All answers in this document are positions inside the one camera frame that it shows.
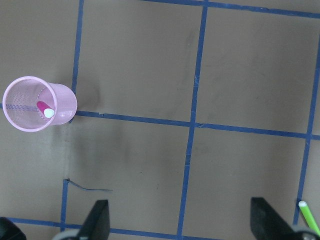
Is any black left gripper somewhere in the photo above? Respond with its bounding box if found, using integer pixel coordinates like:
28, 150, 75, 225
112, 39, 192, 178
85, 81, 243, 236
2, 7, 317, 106
0, 217, 27, 240

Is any green pen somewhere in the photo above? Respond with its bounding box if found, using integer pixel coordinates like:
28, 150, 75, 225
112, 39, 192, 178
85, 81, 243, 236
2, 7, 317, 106
298, 200, 320, 236

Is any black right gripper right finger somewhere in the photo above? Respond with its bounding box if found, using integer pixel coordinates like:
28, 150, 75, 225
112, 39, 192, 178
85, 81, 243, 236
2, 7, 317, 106
250, 197, 296, 240

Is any pink mesh cup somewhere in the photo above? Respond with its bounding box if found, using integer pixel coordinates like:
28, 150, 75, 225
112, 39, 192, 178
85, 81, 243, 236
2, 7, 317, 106
2, 76, 78, 132

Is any pink pen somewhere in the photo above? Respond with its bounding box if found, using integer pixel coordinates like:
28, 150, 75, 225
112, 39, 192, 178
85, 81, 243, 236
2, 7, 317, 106
36, 101, 55, 119

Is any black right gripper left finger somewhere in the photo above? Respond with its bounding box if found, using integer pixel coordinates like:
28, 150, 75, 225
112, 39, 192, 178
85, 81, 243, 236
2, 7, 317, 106
76, 199, 110, 240

